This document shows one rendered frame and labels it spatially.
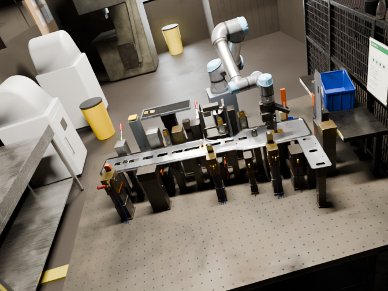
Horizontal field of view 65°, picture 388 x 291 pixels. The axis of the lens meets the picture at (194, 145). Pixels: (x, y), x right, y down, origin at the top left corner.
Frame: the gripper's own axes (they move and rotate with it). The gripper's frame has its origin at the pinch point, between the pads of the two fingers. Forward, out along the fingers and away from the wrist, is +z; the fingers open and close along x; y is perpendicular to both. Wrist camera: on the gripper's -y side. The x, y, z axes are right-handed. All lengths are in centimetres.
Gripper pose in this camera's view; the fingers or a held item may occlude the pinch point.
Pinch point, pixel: (275, 129)
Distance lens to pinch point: 191.1
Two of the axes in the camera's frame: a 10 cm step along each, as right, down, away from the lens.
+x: -0.1, 5.6, -8.3
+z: 2.5, 8.0, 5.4
